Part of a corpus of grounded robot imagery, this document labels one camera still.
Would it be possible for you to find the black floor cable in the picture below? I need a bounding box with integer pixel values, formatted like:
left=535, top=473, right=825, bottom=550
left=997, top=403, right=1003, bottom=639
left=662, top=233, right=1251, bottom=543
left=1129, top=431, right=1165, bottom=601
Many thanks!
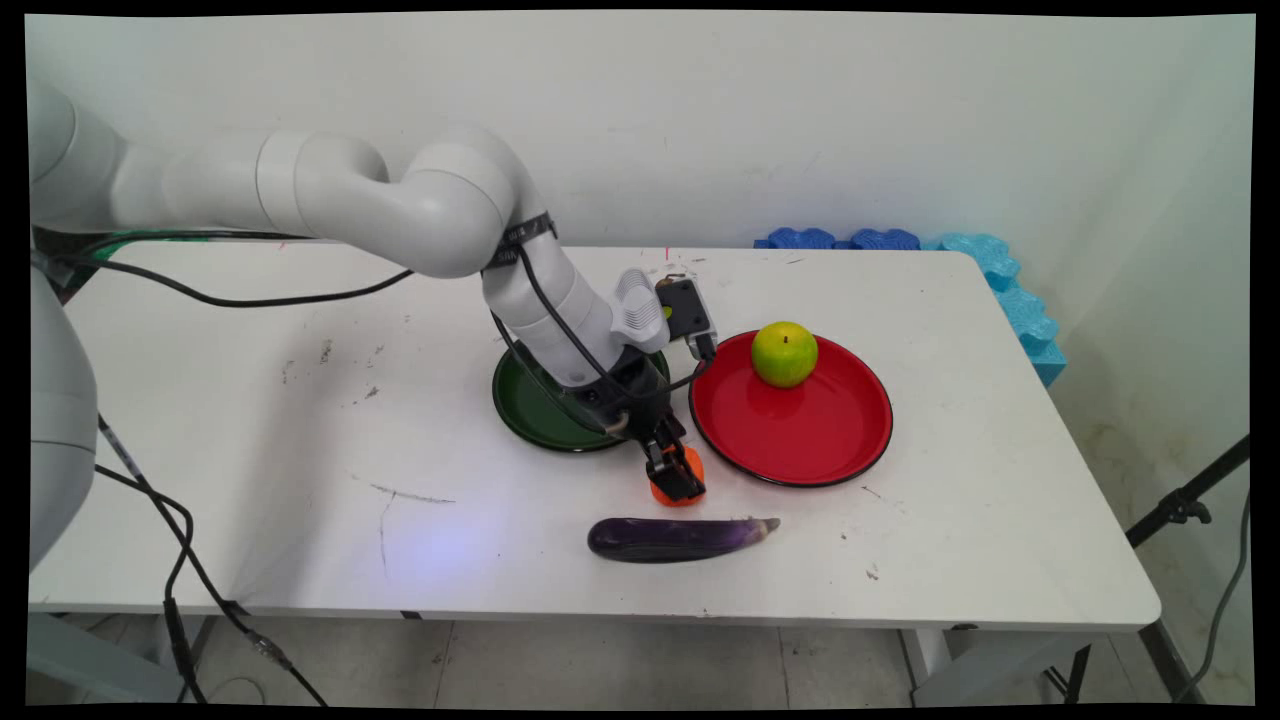
left=92, top=412, right=331, bottom=707

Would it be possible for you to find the orange toy fruit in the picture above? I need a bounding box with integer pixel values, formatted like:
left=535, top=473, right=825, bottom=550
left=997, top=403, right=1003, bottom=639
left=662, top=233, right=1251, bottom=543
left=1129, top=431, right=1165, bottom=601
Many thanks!
left=649, top=445, right=705, bottom=508

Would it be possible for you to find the thin grey cable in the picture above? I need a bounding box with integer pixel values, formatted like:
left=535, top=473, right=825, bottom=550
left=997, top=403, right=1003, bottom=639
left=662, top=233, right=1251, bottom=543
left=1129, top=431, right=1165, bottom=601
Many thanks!
left=1172, top=488, right=1253, bottom=705

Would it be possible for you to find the purple eggplant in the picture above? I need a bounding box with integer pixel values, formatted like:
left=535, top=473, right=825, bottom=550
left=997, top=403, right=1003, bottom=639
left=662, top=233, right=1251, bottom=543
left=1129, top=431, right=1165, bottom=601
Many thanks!
left=587, top=516, right=782, bottom=564

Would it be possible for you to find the black tripod stand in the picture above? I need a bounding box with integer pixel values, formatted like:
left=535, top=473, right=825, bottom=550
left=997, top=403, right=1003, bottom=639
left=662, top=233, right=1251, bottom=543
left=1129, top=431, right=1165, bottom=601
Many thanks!
left=1045, top=434, right=1253, bottom=705

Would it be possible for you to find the black cable strap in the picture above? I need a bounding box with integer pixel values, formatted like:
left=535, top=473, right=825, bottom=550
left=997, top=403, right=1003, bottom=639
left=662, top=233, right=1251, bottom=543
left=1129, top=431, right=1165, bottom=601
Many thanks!
left=482, top=212, right=558, bottom=277

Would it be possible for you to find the light blue foam mat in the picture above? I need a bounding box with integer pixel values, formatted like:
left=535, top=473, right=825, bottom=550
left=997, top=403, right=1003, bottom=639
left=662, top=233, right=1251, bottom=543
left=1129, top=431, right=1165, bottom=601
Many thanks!
left=925, top=232, right=1069, bottom=389

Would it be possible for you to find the green mat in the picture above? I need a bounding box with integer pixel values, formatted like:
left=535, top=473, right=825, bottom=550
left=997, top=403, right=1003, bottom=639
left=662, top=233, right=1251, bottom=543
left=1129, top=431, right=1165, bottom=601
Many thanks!
left=58, top=230, right=191, bottom=301

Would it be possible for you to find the white table leg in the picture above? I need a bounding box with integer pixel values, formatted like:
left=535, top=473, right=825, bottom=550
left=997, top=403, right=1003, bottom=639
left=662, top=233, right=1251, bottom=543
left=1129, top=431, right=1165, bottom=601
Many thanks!
left=898, top=626, right=1091, bottom=707

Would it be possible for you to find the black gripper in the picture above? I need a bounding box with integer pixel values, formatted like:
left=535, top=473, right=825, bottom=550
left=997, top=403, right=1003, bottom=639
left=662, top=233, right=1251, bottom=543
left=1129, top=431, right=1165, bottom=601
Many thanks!
left=580, top=345, right=707, bottom=503

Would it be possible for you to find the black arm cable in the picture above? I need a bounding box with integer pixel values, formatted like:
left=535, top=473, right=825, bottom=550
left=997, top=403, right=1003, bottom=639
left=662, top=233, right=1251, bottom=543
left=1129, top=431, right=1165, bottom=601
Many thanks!
left=40, top=228, right=713, bottom=433

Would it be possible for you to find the red plate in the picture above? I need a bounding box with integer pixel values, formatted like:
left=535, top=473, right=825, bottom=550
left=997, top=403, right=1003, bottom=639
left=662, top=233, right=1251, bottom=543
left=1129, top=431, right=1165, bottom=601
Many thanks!
left=688, top=329, right=894, bottom=489

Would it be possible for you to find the dark green plate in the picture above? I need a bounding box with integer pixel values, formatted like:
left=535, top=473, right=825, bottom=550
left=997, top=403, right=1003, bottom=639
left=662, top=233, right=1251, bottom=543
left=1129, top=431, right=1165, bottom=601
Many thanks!
left=491, top=344, right=673, bottom=454

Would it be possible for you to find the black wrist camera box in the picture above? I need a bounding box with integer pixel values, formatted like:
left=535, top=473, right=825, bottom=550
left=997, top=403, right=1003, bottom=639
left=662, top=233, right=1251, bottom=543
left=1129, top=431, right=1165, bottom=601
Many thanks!
left=655, top=277, right=719, bottom=363

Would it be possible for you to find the green apple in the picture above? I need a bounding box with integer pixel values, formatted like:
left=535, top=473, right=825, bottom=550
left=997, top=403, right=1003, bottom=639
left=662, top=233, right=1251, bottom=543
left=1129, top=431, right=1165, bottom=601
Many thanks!
left=751, top=321, right=820, bottom=390

